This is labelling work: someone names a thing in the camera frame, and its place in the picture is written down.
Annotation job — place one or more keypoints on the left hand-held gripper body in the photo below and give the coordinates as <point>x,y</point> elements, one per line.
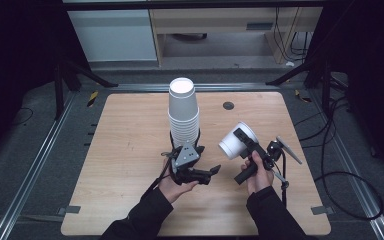
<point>186,156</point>

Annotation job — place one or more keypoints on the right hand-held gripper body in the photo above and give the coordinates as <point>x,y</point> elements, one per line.
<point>268,155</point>

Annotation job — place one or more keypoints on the single white paper cup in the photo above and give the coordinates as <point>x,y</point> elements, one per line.
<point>233,147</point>

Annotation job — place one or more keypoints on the stack of white paper cups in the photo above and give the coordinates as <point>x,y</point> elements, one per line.
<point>183,113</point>

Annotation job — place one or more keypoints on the person's right hand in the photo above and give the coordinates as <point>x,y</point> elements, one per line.
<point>260,180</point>

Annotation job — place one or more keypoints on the person's left hand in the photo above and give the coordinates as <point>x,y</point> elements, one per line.
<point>173,190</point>

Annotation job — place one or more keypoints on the round black table grommet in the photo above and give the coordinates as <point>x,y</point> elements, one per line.
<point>228,105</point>

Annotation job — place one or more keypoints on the yellow black floor tape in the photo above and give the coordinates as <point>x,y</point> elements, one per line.
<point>301,96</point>
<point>92,98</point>

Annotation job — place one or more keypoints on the grey tape piece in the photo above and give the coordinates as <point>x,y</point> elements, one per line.
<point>321,210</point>
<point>69,210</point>

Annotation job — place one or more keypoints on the black metal stand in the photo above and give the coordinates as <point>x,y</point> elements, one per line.
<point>326,83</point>
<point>58,90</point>

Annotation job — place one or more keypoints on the light wooden desk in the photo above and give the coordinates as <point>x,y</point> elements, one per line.
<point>210,20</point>

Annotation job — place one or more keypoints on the white cabinet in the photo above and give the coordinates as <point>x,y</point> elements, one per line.
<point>113,35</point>

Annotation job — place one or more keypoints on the metal floor rail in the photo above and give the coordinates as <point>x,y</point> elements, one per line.
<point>30,170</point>
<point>356,186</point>
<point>213,87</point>

